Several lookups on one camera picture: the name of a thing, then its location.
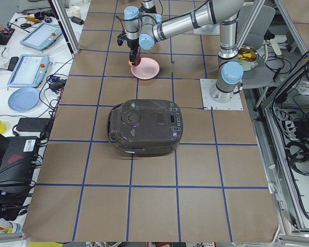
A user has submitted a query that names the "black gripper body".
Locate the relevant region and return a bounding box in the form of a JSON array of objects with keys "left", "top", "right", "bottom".
[{"left": 128, "top": 38, "right": 139, "bottom": 51}]

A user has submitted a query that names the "red apple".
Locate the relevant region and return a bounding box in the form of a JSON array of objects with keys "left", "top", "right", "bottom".
[{"left": 128, "top": 58, "right": 141, "bottom": 67}]

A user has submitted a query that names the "pink plate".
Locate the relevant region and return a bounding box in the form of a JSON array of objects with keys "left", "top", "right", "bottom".
[{"left": 131, "top": 58, "right": 160, "bottom": 80}]

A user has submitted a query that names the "blue plate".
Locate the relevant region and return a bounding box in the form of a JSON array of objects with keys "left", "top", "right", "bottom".
[{"left": 8, "top": 87, "right": 39, "bottom": 112}]

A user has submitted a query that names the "dark grey rice cooker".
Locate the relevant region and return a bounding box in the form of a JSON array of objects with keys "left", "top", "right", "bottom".
[{"left": 107, "top": 99, "right": 183, "bottom": 155}]

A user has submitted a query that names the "upper teach pendant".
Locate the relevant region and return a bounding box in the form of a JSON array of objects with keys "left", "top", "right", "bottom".
[{"left": 20, "top": 23, "right": 62, "bottom": 50}]

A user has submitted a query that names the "teach pendant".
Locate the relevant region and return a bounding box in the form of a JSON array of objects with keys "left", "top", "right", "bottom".
[
  {"left": 7, "top": 54, "right": 49, "bottom": 88},
  {"left": 20, "top": 23, "right": 62, "bottom": 50}
]

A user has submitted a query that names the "lower teach pendant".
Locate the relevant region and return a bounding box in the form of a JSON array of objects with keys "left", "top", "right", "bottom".
[{"left": 7, "top": 54, "right": 49, "bottom": 88}]

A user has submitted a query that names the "steel pot with fruit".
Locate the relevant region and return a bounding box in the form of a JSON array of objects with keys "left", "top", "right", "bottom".
[{"left": 238, "top": 46, "right": 258, "bottom": 72}]

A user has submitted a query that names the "black power brick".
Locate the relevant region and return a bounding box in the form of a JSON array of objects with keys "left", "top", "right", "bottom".
[{"left": 16, "top": 117, "right": 49, "bottom": 132}]

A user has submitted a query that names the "grey office chair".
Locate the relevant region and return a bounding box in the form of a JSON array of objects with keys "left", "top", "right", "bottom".
[{"left": 237, "top": 3, "right": 275, "bottom": 90}]

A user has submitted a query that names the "black computer box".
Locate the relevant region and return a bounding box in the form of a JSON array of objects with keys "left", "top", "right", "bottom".
[{"left": 0, "top": 136, "right": 39, "bottom": 189}]

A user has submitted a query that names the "aluminium frame post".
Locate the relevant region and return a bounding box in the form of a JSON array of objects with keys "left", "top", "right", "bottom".
[{"left": 48, "top": 0, "right": 80, "bottom": 55}]

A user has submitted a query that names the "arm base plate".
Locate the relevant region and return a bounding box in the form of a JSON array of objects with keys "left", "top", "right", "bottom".
[
  {"left": 193, "top": 24, "right": 220, "bottom": 36},
  {"left": 200, "top": 79, "right": 243, "bottom": 111}
]

